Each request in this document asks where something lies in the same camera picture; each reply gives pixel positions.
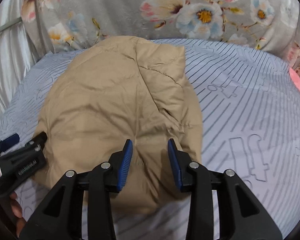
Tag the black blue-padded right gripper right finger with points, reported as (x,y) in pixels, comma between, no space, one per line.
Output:
(241,215)

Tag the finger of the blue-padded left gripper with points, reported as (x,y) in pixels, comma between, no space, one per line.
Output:
(9,142)

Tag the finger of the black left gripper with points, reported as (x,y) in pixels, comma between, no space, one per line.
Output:
(37,139)

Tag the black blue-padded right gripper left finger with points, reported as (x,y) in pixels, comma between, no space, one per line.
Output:
(59,215)

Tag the beige quilted down jacket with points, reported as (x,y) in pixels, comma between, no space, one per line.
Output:
(123,88)

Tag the person's left hand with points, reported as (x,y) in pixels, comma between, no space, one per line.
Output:
(17,211)

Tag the silver satin curtain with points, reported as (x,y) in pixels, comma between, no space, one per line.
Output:
(17,52)

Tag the blue-grey striped bed sheet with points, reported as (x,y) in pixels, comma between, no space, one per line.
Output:
(251,124)

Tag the grey floral quilt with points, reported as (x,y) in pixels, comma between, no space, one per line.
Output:
(63,25)

